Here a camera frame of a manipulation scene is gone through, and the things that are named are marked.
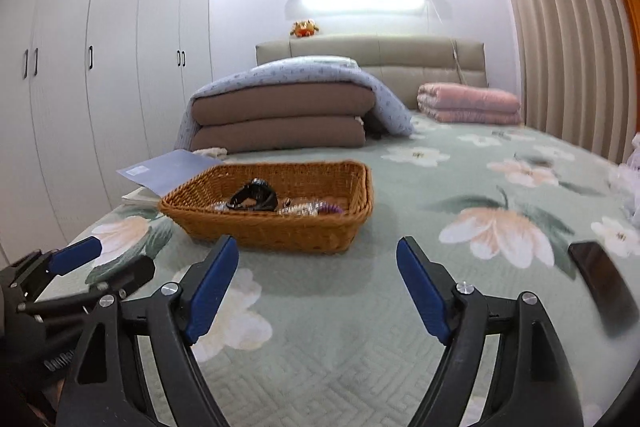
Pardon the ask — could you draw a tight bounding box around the black smartphone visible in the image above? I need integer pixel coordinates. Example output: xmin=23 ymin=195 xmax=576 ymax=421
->
xmin=567 ymin=241 xmax=632 ymax=338

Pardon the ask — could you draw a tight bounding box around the white cable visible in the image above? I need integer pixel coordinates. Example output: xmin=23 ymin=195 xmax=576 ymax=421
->
xmin=429 ymin=2 xmax=469 ymax=84

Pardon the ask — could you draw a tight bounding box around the clear crystal bead bracelet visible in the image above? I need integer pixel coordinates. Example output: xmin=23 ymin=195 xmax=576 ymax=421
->
xmin=277 ymin=201 xmax=323 ymax=216

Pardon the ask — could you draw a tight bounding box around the woven wicker basket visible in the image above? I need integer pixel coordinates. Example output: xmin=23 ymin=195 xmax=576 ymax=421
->
xmin=158 ymin=160 xmax=374 ymax=255

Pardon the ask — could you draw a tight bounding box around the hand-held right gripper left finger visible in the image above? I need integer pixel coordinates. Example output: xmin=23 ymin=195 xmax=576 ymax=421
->
xmin=55 ymin=234 xmax=241 ymax=427

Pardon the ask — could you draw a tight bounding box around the white book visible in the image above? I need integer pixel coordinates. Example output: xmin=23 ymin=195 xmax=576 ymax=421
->
xmin=121 ymin=188 xmax=163 ymax=208

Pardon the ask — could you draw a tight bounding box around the folded pink blanket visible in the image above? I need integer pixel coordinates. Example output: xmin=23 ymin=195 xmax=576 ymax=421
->
xmin=417 ymin=82 xmax=522 ymax=126

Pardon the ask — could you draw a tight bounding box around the white crumpled plastic bag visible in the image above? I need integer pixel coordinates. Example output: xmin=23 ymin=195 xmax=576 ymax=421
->
xmin=607 ymin=132 xmax=640 ymax=228

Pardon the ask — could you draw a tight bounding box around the black wristwatch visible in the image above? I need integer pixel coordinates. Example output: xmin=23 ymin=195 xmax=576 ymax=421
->
xmin=227 ymin=178 xmax=279 ymax=212

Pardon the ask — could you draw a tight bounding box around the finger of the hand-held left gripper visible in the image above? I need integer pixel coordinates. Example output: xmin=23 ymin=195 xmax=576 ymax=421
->
xmin=10 ymin=236 xmax=103 ymax=296
xmin=20 ymin=255 xmax=157 ymax=319

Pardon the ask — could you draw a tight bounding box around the orange plush toy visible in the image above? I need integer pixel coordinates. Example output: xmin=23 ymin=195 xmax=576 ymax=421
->
xmin=290 ymin=19 xmax=321 ymax=38

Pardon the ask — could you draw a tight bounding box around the white wardrobe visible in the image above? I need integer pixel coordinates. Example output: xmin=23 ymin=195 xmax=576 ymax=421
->
xmin=0 ymin=0 xmax=213 ymax=253

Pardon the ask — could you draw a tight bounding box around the green floral bedspread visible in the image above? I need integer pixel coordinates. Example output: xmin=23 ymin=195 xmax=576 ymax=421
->
xmin=65 ymin=112 xmax=640 ymax=427

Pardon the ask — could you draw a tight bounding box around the beige padded headboard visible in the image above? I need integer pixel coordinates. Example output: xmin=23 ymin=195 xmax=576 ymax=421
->
xmin=255 ymin=34 xmax=488 ymax=88

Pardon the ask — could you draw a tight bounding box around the beige curtain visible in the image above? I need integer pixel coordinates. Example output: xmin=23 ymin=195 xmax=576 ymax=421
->
xmin=487 ymin=0 xmax=640 ymax=165

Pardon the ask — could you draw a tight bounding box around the folded blue and brown quilt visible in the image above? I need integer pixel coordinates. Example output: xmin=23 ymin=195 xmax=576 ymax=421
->
xmin=175 ymin=55 xmax=416 ymax=154

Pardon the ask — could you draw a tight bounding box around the blue folder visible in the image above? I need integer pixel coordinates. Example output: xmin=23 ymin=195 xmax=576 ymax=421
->
xmin=116 ymin=149 xmax=223 ymax=198

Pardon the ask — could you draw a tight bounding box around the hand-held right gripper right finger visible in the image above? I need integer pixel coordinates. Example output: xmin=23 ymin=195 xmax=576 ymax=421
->
xmin=396 ymin=235 xmax=596 ymax=427

